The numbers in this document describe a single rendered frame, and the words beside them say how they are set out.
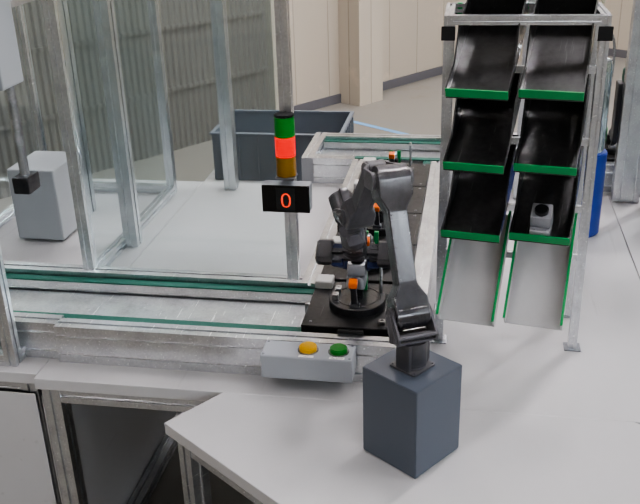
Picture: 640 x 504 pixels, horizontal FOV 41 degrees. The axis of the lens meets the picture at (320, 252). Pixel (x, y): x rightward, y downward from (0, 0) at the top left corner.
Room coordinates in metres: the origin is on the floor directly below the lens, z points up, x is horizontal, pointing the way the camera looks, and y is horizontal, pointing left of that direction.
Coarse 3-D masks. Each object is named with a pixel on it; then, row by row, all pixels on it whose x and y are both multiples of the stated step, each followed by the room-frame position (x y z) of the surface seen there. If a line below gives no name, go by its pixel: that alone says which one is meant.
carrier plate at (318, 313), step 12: (384, 288) 1.97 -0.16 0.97; (312, 300) 1.91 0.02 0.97; (324, 300) 1.91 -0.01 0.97; (312, 312) 1.85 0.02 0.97; (324, 312) 1.85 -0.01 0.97; (384, 312) 1.84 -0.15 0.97; (312, 324) 1.79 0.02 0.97; (324, 324) 1.79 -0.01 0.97; (336, 324) 1.79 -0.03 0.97; (348, 324) 1.78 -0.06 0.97; (360, 324) 1.78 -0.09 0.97; (372, 324) 1.78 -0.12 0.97; (384, 336) 1.75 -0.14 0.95
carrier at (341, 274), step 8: (368, 232) 2.18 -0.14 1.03; (376, 232) 2.17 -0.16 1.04; (336, 240) 2.24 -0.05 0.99; (376, 240) 2.17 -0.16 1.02; (328, 272) 2.07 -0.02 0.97; (336, 272) 2.07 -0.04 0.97; (344, 272) 2.07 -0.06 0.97; (368, 272) 2.06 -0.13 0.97; (376, 272) 2.06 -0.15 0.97; (384, 272) 2.06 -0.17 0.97; (336, 280) 2.03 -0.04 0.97; (344, 280) 2.03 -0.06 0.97; (368, 280) 2.02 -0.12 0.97; (376, 280) 2.01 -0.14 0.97; (384, 280) 2.01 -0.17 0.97
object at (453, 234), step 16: (512, 144) 1.96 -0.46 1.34; (512, 160) 1.87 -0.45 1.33; (464, 176) 1.94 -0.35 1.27; (480, 176) 1.94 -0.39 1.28; (496, 176) 1.93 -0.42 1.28; (512, 176) 1.89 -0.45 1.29; (464, 192) 1.90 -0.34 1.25; (480, 192) 1.89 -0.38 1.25; (496, 192) 1.88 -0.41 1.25; (448, 208) 1.83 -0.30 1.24; (464, 208) 1.85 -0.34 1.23; (480, 208) 1.84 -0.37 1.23; (496, 208) 1.83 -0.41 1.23; (448, 224) 1.81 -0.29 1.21; (464, 224) 1.80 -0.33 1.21; (480, 224) 1.80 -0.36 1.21; (496, 224) 1.79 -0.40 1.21; (480, 240) 1.75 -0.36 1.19; (496, 240) 1.74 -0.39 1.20
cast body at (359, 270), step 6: (348, 264) 1.87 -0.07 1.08; (354, 264) 1.87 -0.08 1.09; (360, 264) 1.87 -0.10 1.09; (366, 264) 1.89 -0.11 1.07; (348, 270) 1.87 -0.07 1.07; (354, 270) 1.87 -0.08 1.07; (360, 270) 1.87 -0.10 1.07; (366, 270) 1.90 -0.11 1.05; (348, 276) 1.87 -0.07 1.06; (354, 276) 1.87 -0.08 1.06; (360, 276) 1.87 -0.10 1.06; (366, 276) 1.89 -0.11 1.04; (348, 282) 1.86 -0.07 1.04; (360, 282) 1.85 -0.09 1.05; (348, 288) 1.86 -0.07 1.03; (360, 288) 1.85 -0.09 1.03
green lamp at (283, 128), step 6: (276, 120) 2.02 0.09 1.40; (282, 120) 2.01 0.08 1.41; (288, 120) 2.01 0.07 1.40; (276, 126) 2.02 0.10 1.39; (282, 126) 2.01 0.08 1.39; (288, 126) 2.01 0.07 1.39; (294, 126) 2.03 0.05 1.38; (276, 132) 2.02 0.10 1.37; (282, 132) 2.01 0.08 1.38; (288, 132) 2.01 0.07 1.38; (294, 132) 2.03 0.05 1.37; (282, 138) 2.01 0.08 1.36
